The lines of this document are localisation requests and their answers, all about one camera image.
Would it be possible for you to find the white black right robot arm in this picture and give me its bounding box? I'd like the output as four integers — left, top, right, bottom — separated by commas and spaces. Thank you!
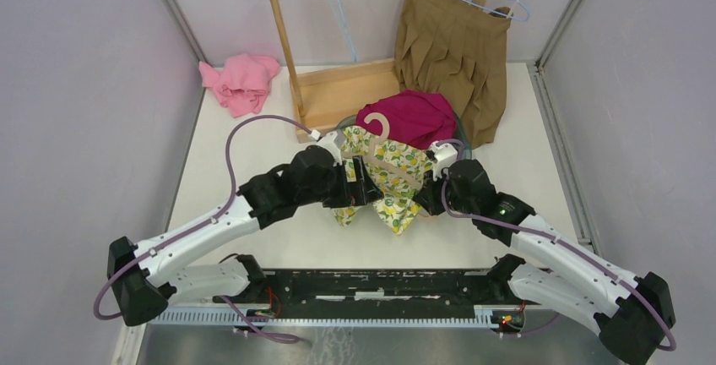
414, 160, 677, 364

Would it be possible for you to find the beige wooden hanger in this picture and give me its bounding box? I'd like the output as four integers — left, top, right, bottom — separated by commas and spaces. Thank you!
339, 113, 435, 221

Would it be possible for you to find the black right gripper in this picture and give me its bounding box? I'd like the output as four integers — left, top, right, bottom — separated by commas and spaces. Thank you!
415, 165, 477, 217

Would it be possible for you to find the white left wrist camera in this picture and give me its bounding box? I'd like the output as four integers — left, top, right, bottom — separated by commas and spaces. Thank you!
309, 129, 346, 165

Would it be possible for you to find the pink crumpled cloth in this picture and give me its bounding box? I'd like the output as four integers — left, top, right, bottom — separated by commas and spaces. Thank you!
198, 53, 281, 118

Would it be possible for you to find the teal plastic basket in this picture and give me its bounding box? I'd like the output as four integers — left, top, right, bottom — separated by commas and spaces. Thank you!
334, 113, 473, 160

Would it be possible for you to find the wooden clothes rack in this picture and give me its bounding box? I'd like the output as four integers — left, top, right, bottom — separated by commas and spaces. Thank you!
269, 0, 513, 128

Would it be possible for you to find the brown skirt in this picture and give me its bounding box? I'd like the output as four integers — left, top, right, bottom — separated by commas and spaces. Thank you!
393, 0, 511, 148

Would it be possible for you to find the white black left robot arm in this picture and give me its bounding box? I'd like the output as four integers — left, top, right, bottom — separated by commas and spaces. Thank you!
103, 145, 383, 326

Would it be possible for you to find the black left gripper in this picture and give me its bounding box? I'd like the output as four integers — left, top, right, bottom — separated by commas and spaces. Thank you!
298, 155, 383, 209

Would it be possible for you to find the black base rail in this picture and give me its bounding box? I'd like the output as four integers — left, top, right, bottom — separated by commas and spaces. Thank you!
231, 270, 522, 320

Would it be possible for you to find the magenta cloth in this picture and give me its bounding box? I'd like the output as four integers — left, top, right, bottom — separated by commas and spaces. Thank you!
355, 90, 457, 150

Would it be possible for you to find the yellow patterned cloth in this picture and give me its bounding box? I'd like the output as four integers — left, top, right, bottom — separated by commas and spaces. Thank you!
331, 125, 437, 237

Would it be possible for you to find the white slotted cable duct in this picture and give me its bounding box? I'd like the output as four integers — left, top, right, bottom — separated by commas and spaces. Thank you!
149, 305, 499, 330

